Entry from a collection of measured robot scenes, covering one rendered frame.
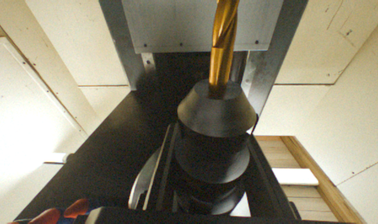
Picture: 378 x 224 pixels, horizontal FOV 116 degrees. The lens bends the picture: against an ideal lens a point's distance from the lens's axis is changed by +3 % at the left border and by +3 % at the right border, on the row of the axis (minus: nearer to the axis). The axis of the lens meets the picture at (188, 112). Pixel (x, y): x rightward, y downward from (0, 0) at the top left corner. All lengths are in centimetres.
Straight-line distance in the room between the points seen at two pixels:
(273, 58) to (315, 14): 51
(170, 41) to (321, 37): 93
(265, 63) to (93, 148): 66
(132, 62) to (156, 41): 16
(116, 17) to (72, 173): 50
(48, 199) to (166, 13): 53
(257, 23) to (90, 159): 61
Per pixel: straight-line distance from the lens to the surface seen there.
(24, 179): 123
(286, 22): 60
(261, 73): 62
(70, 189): 37
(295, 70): 116
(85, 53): 119
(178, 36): 48
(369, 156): 129
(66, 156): 102
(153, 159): 17
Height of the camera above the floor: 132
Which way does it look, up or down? 38 degrees up
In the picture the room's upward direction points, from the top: 178 degrees clockwise
